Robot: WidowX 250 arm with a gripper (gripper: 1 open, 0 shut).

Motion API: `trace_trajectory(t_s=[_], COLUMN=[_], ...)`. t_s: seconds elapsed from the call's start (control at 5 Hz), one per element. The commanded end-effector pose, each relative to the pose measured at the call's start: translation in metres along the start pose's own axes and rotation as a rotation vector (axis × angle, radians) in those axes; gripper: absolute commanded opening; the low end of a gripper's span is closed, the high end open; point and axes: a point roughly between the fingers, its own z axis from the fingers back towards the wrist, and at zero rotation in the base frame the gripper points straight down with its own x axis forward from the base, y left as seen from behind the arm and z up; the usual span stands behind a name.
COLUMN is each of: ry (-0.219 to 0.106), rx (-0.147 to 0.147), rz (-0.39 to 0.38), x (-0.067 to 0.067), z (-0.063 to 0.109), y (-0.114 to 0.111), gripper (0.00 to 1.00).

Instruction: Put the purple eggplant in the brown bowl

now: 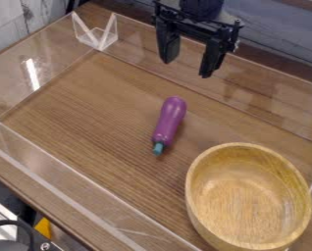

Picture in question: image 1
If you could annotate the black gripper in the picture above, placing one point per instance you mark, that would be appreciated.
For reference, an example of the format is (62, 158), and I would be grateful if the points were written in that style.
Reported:
(200, 19)

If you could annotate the clear acrylic corner bracket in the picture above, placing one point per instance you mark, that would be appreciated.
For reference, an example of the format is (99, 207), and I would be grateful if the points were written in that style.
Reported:
(98, 38)

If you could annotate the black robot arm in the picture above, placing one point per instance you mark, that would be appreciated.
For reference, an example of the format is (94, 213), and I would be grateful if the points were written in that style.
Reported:
(201, 20)

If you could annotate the yellow black device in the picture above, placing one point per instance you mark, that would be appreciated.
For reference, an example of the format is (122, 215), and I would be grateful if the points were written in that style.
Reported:
(47, 230)

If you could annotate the brown wooden bowl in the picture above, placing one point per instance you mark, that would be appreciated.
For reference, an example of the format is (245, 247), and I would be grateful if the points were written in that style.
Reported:
(248, 198)

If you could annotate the clear acrylic tray wall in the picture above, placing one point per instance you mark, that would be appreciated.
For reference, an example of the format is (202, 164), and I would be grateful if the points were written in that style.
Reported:
(86, 169)

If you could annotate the purple toy eggplant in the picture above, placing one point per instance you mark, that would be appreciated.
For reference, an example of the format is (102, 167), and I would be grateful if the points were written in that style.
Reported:
(172, 114)

